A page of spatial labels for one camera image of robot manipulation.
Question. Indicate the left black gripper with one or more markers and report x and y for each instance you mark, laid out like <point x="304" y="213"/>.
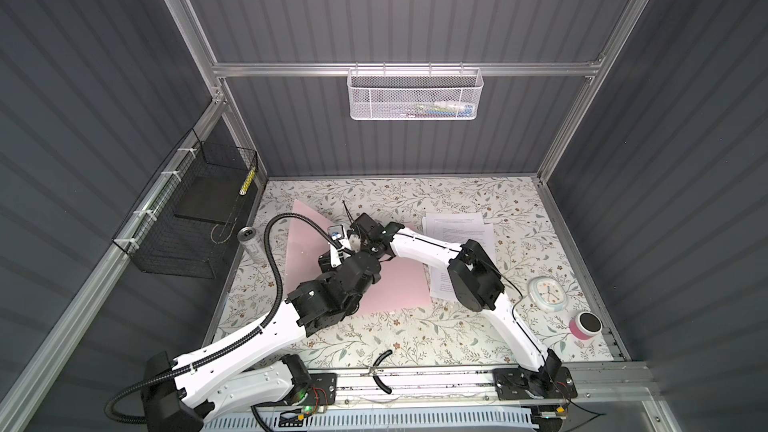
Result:
<point x="324" y="268"/>

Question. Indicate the pink file folder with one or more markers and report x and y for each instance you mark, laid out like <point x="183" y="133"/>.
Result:
<point x="403" y="283"/>

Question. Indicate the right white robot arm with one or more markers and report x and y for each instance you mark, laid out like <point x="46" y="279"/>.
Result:
<point x="477" y="284"/>

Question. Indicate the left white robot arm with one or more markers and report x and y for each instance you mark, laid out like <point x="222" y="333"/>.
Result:
<point x="185" y="393"/>

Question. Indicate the stack of printed papers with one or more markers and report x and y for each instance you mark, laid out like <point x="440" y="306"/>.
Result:
<point x="456" y="228"/>

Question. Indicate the black pliers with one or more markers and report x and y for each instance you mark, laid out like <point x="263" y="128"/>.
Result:
<point x="374" y="372"/>

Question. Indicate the silver drink can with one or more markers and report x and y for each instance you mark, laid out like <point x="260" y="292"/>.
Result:
<point x="251" y="242"/>

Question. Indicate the yellow marker pen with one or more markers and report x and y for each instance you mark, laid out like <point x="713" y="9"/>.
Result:
<point x="247" y="181"/>

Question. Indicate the black notebook in basket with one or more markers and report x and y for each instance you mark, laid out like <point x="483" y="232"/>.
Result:
<point x="211" y="200"/>

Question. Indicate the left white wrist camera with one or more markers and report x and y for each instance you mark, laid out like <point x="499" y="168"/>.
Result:
<point x="339" y="237"/>

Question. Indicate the white wire mesh basket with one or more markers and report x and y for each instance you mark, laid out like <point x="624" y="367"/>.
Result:
<point x="414" y="94"/>

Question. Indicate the black wire basket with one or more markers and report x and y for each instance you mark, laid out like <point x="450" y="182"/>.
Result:
<point x="188" y="224"/>

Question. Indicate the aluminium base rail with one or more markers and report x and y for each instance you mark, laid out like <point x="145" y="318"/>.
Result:
<point x="435" y="386"/>

